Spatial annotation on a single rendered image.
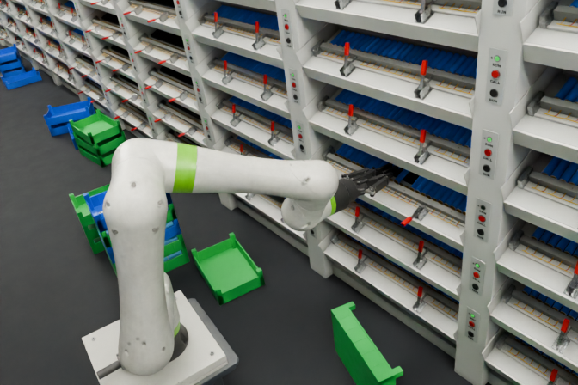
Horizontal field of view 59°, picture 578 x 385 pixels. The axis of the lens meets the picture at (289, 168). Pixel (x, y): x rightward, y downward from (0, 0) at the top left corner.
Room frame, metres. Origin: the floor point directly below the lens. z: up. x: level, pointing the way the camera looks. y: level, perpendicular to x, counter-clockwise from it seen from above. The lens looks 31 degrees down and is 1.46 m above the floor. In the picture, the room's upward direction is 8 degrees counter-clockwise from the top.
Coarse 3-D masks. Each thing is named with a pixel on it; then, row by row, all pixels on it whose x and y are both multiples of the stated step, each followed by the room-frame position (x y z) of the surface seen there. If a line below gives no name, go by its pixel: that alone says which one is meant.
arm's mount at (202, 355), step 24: (192, 312) 1.12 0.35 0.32; (96, 336) 1.07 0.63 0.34; (192, 336) 1.03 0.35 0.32; (96, 360) 0.98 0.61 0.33; (192, 360) 0.94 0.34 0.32; (216, 360) 0.93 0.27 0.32; (120, 384) 0.89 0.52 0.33; (144, 384) 0.88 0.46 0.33; (168, 384) 0.88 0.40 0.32; (192, 384) 0.89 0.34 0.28
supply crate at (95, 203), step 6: (102, 192) 1.81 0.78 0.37; (84, 198) 1.77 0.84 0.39; (90, 198) 1.79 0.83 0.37; (96, 198) 1.80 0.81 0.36; (102, 198) 1.81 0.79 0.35; (168, 198) 1.74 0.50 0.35; (90, 204) 1.77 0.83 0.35; (96, 204) 1.80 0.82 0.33; (102, 204) 1.81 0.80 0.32; (168, 204) 1.73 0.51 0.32; (90, 210) 1.69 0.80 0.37; (96, 210) 1.77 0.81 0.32; (102, 210) 1.76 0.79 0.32; (96, 216) 1.61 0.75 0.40; (96, 222) 1.61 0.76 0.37; (102, 222) 1.62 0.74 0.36; (102, 228) 1.61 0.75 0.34
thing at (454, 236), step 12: (324, 144) 1.55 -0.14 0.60; (336, 144) 1.58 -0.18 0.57; (312, 156) 1.51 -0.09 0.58; (324, 156) 1.52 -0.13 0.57; (336, 168) 1.47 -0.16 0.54; (384, 192) 1.29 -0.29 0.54; (372, 204) 1.30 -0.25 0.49; (384, 204) 1.25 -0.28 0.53; (396, 204) 1.24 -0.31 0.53; (408, 204) 1.22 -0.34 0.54; (396, 216) 1.23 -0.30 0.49; (408, 216) 1.18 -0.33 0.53; (432, 216) 1.15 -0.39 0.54; (420, 228) 1.15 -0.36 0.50; (432, 228) 1.11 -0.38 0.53; (444, 228) 1.09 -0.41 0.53; (456, 228) 1.08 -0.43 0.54; (444, 240) 1.08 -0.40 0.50; (456, 240) 1.04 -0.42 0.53
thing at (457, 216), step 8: (336, 160) 1.48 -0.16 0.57; (344, 160) 1.47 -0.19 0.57; (352, 168) 1.42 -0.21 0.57; (360, 168) 1.40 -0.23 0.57; (392, 184) 1.29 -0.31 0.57; (400, 192) 1.26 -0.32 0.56; (408, 192) 1.23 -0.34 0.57; (416, 192) 1.22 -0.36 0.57; (416, 200) 1.21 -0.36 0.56; (424, 200) 1.18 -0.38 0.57; (432, 200) 1.17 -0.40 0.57; (432, 208) 1.16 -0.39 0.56; (440, 208) 1.14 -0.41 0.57; (448, 208) 1.13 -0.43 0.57; (448, 216) 1.12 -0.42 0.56; (456, 216) 1.09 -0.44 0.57; (464, 216) 1.08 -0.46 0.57
